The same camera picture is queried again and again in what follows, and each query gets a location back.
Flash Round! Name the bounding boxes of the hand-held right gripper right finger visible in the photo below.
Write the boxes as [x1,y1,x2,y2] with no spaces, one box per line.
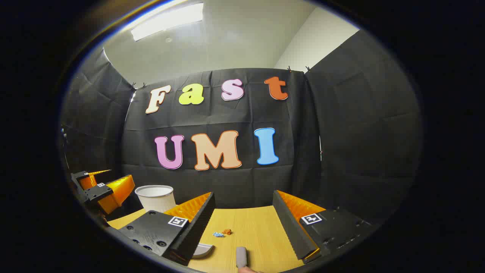
[272,190,374,261]

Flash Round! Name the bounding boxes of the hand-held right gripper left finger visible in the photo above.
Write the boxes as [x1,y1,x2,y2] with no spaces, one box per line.
[118,191,216,267]

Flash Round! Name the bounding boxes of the grey plastic dustpan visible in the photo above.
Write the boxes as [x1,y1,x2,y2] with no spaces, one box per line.
[191,243,215,259]

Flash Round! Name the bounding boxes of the white ribbed garbage bin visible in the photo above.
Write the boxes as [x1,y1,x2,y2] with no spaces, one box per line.
[135,185,176,213]

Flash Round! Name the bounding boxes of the small grey broom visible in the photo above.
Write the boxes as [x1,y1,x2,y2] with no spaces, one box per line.
[236,246,249,268]

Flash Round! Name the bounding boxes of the wooden desktop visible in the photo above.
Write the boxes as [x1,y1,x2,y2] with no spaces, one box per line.
[107,205,330,273]

